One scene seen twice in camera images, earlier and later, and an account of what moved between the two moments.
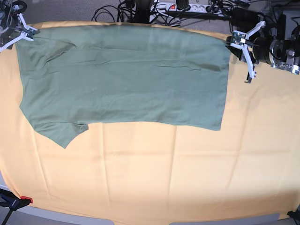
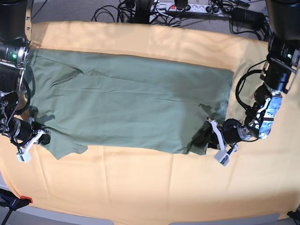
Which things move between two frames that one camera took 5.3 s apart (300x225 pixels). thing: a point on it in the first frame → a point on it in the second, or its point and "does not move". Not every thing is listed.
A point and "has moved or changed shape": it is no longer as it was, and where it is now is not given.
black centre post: (142, 11) does not move
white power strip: (196, 8) does not move
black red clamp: (13, 203) does not move
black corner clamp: (295, 215) does not move
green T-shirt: (73, 74) has moved or changed shape
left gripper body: (10, 28) → (24, 133)
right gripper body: (261, 49) → (229, 132)
